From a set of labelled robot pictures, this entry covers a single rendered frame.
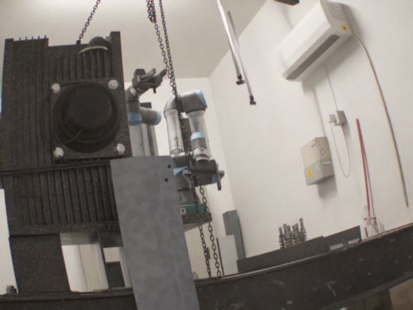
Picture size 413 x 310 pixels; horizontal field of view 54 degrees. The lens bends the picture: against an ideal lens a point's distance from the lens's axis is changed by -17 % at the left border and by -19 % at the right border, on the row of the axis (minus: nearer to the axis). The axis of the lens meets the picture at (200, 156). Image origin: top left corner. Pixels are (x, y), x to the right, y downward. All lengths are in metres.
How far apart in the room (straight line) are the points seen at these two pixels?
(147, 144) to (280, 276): 1.49
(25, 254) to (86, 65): 0.73
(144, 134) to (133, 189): 1.54
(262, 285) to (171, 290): 0.41
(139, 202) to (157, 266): 0.19
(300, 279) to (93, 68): 1.08
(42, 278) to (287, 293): 0.88
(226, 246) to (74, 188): 3.47
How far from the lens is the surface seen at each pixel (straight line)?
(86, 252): 4.59
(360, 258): 1.91
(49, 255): 1.51
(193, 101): 2.75
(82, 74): 1.69
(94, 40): 1.76
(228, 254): 4.89
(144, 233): 1.38
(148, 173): 1.42
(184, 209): 2.65
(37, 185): 1.53
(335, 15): 3.10
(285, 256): 2.02
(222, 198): 5.21
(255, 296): 1.65
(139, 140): 2.95
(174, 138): 2.62
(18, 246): 1.52
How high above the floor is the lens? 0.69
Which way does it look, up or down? 14 degrees up
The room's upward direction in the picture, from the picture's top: 10 degrees counter-clockwise
